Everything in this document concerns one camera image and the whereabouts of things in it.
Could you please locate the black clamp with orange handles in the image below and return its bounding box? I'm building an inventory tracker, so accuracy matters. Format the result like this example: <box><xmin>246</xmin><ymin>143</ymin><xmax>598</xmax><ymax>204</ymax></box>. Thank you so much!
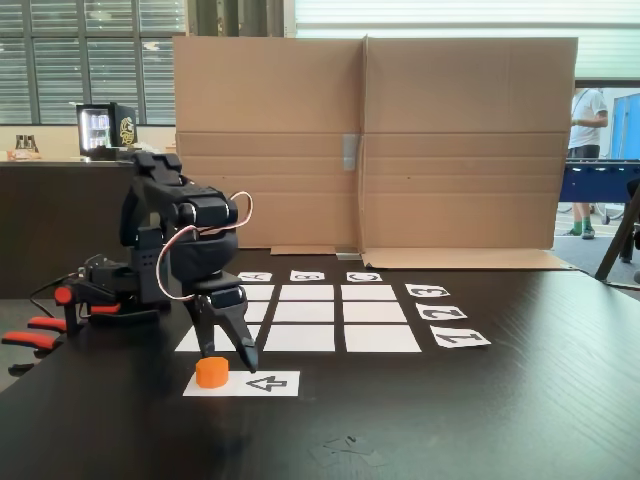
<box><xmin>0</xmin><ymin>314</ymin><xmax>69</xmax><ymax>376</ymax></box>

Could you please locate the white servo cable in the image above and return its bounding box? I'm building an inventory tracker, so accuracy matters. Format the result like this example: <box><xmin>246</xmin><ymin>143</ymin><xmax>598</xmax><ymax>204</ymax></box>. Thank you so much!
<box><xmin>156</xmin><ymin>191</ymin><xmax>255</xmax><ymax>302</ymax></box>

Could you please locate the blue locker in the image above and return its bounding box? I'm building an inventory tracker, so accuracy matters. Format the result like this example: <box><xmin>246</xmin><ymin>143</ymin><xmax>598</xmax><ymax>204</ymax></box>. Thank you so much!
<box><xmin>612</xmin><ymin>92</ymin><xmax>640</xmax><ymax>161</ymax></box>

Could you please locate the paper sheet with number 1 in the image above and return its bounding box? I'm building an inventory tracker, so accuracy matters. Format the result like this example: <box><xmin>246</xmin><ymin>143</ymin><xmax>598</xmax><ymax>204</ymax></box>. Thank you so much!
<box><xmin>428</xmin><ymin>324</ymin><xmax>492</xmax><ymax>350</ymax></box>

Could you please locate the paper sheet with number 3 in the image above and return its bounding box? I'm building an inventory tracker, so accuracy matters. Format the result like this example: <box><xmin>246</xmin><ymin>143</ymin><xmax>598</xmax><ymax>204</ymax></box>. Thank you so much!
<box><xmin>404</xmin><ymin>283</ymin><xmax>450</xmax><ymax>300</ymax></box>

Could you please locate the white paper sheet with arrow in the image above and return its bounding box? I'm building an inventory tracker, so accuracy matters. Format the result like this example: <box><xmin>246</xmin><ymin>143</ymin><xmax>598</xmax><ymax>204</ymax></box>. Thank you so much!
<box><xmin>182</xmin><ymin>370</ymin><xmax>301</xmax><ymax>398</ymax></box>

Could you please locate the paper sheet with number 2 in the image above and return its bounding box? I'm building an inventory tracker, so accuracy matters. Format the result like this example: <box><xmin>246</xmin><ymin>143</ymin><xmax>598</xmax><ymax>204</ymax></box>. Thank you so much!
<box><xmin>414</xmin><ymin>302</ymin><xmax>469</xmax><ymax>321</ymax></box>

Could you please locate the grey tape strip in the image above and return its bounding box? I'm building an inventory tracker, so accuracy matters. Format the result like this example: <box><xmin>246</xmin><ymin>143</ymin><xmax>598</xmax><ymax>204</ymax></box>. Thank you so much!
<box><xmin>342</xmin><ymin>133</ymin><xmax>360</xmax><ymax>172</ymax></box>

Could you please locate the black bar clamp, orange knob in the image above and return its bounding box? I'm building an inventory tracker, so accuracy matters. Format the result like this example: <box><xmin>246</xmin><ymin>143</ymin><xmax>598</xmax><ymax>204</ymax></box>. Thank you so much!
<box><xmin>52</xmin><ymin>282</ymin><xmax>124</xmax><ymax>339</ymax></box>

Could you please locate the black power cable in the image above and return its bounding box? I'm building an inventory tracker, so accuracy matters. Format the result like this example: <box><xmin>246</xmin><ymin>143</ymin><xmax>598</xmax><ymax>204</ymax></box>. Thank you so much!
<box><xmin>28</xmin><ymin>273</ymin><xmax>84</xmax><ymax>319</ymax></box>

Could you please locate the round orange token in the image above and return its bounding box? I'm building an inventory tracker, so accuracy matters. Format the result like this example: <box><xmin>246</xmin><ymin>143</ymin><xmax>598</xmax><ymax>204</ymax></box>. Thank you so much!
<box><xmin>194</xmin><ymin>356</ymin><xmax>231</xmax><ymax>389</ymax></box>

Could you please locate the dark brown counter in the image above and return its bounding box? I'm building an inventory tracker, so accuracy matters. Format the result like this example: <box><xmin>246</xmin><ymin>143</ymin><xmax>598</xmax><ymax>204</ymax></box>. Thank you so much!
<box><xmin>0</xmin><ymin>159</ymin><xmax>177</xmax><ymax>300</ymax></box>

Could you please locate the black mini fridge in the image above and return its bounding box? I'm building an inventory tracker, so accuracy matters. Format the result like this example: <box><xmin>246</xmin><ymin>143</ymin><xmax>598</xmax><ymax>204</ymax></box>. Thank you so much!
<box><xmin>75</xmin><ymin>102</ymin><xmax>137</xmax><ymax>162</ymax></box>

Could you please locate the brown cardboard screen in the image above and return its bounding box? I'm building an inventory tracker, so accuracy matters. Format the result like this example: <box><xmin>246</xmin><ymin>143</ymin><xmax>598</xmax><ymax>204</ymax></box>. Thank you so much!
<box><xmin>171</xmin><ymin>33</ymin><xmax>579</xmax><ymax>271</ymax></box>

